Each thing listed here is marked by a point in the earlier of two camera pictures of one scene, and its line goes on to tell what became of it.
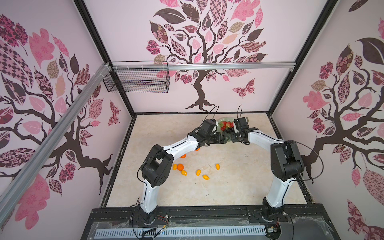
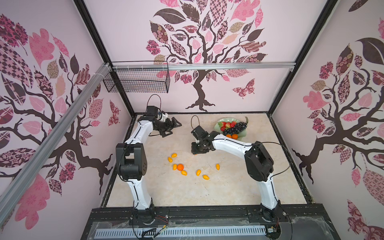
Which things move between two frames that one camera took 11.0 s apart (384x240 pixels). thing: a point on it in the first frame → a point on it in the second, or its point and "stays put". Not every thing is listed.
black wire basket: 138,77 stays put
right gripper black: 233,139 → 194,151
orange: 180,167 stays put
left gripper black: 218,140 → 168,126
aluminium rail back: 203,66 stays put
